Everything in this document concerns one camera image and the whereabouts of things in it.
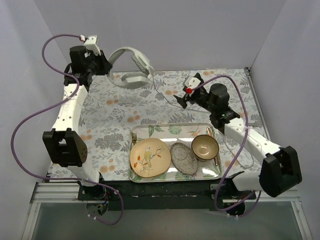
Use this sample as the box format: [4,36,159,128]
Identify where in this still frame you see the brown beige bowl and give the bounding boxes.
[191,134,220,161]

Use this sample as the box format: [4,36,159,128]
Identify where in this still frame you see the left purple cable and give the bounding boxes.
[10,33,125,226]

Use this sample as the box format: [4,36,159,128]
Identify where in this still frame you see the floral white serving tray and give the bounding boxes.
[129,122,223,183]

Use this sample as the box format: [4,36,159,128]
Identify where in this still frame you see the aluminium frame rail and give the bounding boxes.
[30,182,301,203]

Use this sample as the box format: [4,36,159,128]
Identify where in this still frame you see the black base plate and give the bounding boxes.
[77,179,251,211]

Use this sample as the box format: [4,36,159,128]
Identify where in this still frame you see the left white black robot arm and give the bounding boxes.
[42,45,112,200]

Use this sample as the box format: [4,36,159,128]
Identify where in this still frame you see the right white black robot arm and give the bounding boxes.
[176,73,303,199]

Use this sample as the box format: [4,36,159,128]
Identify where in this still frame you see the grey white headphones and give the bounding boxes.
[106,46,155,90]

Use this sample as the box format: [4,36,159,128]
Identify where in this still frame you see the floral patterned table mat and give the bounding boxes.
[48,69,281,183]

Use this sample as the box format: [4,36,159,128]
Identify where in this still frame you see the beige bird plate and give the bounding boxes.
[129,138,172,178]

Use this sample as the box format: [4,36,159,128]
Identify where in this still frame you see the speckled oval dish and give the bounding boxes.
[170,142,198,175]

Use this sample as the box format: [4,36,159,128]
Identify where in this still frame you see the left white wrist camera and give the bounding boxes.
[83,35,101,56]

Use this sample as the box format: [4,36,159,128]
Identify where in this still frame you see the gold fork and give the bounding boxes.
[131,132,137,145]

